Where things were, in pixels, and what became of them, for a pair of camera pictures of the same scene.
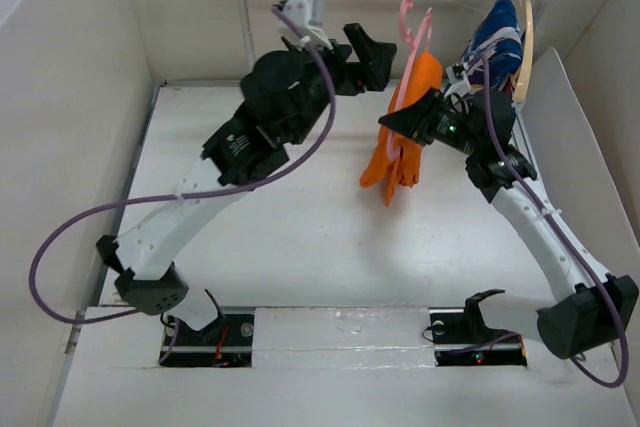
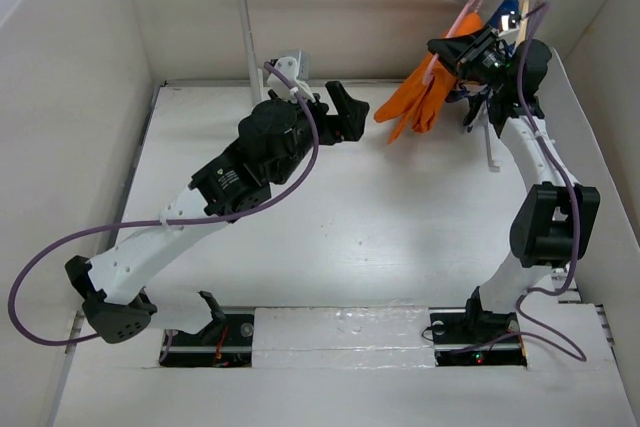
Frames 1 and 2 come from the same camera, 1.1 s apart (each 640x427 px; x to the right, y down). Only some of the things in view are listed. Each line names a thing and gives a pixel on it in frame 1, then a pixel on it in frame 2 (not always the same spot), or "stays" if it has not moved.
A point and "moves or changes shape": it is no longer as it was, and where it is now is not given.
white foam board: x=572 y=173 stays
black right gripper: x=418 y=119 -> x=461 y=53
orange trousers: x=398 y=151 moves or changes shape
